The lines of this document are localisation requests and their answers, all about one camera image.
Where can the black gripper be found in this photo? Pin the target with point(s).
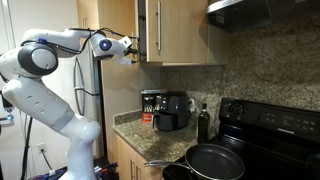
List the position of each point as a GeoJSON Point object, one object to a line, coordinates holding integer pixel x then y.
{"type": "Point", "coordinates": [136, 55]}

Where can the cupboard door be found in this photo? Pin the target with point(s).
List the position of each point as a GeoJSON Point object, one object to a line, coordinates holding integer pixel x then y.
{"type": "Point", "coordinates": [184, 32]}
{"type": "Point", "coordinates": [141, 6]}

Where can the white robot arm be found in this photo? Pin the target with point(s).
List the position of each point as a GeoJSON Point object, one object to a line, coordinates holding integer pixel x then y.
{"type": "Point", "coordinates": [23, 68]}

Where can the white refrigerator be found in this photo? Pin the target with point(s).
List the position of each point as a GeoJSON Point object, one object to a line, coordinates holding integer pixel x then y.
{"type": "Point", "coordinates": [86, 84]}

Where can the red container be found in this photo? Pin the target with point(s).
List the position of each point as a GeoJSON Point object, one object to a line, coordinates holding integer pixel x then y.
{"type": "Point", "coordinates": [146, 117]}

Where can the black air fryer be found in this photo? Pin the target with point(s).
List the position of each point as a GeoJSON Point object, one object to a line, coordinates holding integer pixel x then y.
{"type": "Point", "coordinates": [173, 113]}

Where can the dark olive oil bottle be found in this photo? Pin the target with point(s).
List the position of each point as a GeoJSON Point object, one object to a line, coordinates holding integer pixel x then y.
{"type": "Point", "coordinates": [203, 125]}

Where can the steel range hood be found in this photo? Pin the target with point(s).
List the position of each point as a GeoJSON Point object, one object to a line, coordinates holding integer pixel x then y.
{"type": "Point", "coordinates": [238, 15]}

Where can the lower wooden cabinet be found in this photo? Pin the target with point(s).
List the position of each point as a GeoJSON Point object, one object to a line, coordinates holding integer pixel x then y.
{"type": "Point", "coordinates": [131, 164]}

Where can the black frying pan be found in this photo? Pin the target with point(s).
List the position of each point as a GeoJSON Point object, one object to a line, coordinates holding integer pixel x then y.
{"type": "Point", "coordinates": [208, 161]}

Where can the black electric stove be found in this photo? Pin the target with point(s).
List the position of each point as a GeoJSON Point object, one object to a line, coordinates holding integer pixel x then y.
{"type": "Point", "coordinates": [274, 142]}

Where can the right door metal handle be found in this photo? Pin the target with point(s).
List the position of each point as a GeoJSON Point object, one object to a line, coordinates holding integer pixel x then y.
{"type": "Point", "coordinates": [158, 14]}

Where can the wall power outlet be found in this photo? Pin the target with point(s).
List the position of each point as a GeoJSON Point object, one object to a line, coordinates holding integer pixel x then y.
{"type": "Point", "coordinates": [41, 147]}

